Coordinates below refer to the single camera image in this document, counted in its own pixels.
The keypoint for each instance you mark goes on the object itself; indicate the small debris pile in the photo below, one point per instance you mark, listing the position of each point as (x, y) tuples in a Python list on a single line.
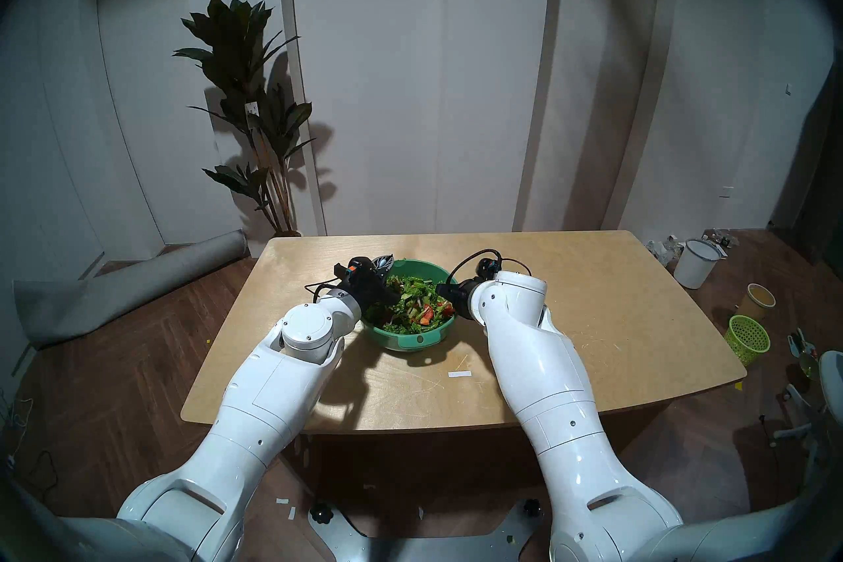
[(721, 237)]

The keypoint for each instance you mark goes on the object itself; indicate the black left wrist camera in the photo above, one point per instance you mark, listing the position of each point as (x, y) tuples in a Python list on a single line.
[(352, 269)]

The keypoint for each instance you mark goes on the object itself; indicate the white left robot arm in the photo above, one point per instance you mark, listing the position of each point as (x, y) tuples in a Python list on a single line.
[(263, 402)]

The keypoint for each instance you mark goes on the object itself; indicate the white office chair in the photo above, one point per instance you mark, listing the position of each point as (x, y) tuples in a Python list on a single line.
[(833, 383)]

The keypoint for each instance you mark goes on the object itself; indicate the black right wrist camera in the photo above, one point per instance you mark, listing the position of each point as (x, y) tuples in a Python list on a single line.
[(489, 268)]

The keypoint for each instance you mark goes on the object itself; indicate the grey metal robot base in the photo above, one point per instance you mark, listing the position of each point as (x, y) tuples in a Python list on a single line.
[(428, 547)]

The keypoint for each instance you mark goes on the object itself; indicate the green salad bowl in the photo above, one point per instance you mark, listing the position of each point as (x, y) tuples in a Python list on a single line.
[(408, 341)]

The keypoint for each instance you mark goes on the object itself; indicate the yellow paper cup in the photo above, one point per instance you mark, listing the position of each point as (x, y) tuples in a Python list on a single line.
[(757, 304)]

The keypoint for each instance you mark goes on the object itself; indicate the green and white floor clutter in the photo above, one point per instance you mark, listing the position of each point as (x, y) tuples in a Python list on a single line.
[(805, 356)]

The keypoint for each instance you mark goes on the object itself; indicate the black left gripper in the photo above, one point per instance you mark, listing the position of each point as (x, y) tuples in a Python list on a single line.
[(372, 297)]

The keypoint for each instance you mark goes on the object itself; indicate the white bucket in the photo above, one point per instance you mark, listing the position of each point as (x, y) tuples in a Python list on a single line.
[(695, 264)]

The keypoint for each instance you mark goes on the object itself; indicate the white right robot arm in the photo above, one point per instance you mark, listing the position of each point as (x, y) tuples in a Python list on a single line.
[(540, 383)]

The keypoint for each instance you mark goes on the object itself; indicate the green mesh basket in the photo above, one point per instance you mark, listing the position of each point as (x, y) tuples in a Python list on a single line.
[(747, 340)]

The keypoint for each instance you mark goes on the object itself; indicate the tall potted plant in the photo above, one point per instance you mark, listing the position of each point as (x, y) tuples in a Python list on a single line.
[(237, 40)]

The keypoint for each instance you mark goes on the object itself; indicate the crumpled white trash pile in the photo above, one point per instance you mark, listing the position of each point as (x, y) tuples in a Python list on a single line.
[(662, 251)]

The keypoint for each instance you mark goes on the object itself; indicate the chopped vegetable salad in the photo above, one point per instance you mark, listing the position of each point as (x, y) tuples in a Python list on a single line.
[(418, 307)]

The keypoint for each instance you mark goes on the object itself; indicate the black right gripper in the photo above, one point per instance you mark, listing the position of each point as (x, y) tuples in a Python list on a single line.
[(469, 300)]

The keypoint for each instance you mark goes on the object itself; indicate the black base knob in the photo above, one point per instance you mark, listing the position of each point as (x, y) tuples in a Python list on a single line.
[(531, 508), (321, 512)]

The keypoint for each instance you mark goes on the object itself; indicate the rolled grey carpet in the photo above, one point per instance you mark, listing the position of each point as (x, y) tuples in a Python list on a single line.
[(125, 294)]

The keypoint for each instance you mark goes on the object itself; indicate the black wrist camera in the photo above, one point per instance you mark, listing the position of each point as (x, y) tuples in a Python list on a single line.
[(489, 268), (352, 269)]

